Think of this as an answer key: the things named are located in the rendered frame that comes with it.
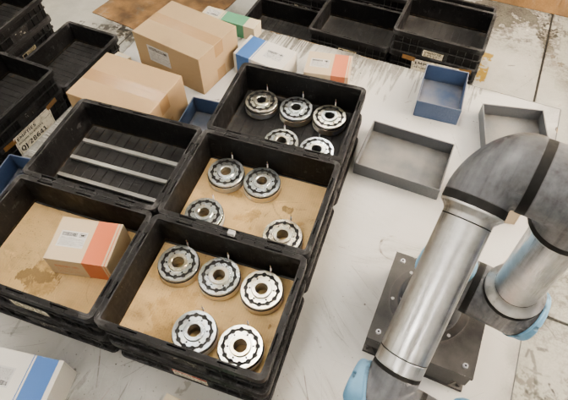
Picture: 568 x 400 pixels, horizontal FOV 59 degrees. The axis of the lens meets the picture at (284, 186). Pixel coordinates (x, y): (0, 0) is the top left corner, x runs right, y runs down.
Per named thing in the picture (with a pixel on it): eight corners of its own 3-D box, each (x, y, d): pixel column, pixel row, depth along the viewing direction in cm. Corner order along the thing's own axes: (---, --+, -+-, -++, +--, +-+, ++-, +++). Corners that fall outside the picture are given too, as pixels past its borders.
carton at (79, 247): (54, 272, 127) (42, 258, 121) (73, 232, 134) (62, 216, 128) (115, 281, 126) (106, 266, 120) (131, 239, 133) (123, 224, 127)
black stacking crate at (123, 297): (306, 280, 127) (308, 258, 118) (266, 397, 111) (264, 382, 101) (165, 238, 135) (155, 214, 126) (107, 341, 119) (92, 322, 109)
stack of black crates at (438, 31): (469, 88, 265) (498, 13, 228) (456, 126, 248) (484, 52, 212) (395, 68, 275) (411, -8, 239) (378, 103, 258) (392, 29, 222)
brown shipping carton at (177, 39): (142, 66, 193) (131, 30, 181) (179, 35, 204) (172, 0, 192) (204, 95, 184) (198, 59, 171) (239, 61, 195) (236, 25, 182)
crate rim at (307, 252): (341, 167, 136) (341, 161, 135) (308, 261, 120) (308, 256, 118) (205, 133, 144) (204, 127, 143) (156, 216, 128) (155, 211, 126)
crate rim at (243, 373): (308, 261, 120) (308, 256, 118) (264, 386, 103) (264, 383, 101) (156, 216, 128) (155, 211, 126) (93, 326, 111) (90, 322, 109)
